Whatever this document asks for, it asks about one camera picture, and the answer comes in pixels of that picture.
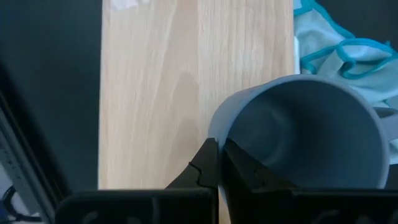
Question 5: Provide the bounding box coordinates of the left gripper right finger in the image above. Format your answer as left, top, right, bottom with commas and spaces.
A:
219, 138, 300, 224

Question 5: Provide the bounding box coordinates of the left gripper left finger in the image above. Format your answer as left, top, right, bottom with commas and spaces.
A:
164, 137, 218, 191

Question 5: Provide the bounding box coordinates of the grey plastic mug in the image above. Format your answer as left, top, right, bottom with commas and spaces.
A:
207, 73, 398, 191

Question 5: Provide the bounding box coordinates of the wooden shelf board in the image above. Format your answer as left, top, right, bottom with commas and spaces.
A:
97, 0, 297, 224

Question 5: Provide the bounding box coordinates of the light blue cloth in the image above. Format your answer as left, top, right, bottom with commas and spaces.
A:
292, 0, 398, 166

